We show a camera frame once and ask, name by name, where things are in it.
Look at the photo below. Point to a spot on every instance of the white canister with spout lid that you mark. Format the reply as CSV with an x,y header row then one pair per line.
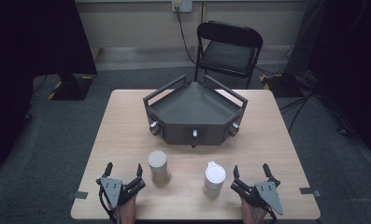
x,y
214,179

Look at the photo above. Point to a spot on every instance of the person's right hand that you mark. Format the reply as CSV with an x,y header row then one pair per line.
x,y
251,214

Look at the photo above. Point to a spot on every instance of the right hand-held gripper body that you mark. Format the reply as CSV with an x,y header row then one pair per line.
x,y
267,194

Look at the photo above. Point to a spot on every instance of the grey tape piece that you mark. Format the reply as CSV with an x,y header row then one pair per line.
x,y
309,191
78,195

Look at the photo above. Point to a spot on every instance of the person's left hand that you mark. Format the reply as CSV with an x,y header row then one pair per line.
x,y
127,211

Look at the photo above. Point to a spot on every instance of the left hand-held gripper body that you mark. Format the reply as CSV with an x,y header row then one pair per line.
x,y
113,188

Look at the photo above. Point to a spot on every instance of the white wall outlet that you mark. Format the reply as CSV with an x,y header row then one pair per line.
x,y
182,5

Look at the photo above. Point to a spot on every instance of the black folding chair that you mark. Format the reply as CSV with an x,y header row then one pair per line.
x,y
228,53

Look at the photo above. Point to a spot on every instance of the black stand base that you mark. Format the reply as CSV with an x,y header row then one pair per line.
x,y
282,85
72,88

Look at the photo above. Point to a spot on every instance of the black curtain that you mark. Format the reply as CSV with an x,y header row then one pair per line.
x,y
345,46
33,62

